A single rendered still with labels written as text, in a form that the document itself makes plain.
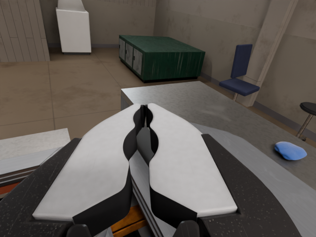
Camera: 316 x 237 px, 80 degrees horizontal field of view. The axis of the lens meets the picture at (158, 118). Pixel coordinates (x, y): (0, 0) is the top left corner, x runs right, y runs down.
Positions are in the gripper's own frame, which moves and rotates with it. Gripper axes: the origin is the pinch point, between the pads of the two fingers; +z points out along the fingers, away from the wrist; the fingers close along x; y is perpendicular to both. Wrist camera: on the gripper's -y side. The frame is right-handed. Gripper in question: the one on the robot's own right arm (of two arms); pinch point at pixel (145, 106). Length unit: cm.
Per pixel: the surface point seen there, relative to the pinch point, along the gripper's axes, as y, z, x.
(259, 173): 43, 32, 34
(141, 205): 62, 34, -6
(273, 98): 143, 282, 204
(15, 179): 55, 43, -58
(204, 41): 80, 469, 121
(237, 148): 43, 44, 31
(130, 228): 73, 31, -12
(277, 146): 45, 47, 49
